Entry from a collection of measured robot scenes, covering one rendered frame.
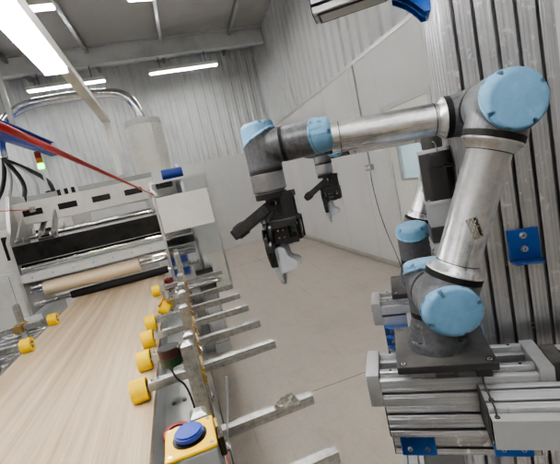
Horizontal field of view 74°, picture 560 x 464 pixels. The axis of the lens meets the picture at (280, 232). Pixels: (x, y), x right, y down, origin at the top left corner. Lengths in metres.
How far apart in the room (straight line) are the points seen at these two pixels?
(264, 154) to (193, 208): 2.77
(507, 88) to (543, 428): 0.68
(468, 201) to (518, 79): 0.23
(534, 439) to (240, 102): 9.83
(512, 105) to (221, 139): 9.45
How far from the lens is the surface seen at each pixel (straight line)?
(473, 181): 0.82
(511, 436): 1.01
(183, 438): 0.58
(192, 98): 10.22
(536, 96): 0.84
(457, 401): 1.10
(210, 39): 9.38
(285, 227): 0.81
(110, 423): 1.44
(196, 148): 9.98
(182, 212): 3.53
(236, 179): 10.00
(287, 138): 0.79
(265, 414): 1.25
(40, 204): 4.00
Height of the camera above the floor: 1.54
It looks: 8 degrees down
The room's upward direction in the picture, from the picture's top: 12 degrees counter-clockwise
